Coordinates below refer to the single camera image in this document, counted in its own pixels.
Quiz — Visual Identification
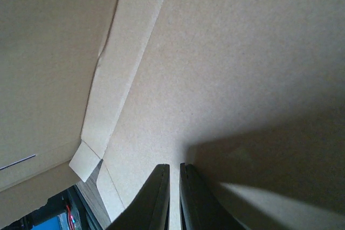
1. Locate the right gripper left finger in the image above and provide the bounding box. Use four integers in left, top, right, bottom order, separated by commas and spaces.
108, 164, 170, 229

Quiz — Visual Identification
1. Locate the cardboard box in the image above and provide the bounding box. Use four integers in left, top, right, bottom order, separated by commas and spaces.
1, 0, 344, 229

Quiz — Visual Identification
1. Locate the blue box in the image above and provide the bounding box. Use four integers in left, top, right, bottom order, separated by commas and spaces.
32, 217, 61, 230

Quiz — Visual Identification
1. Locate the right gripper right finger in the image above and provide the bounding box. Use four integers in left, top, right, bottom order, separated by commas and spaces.
180, 163, 243, 229

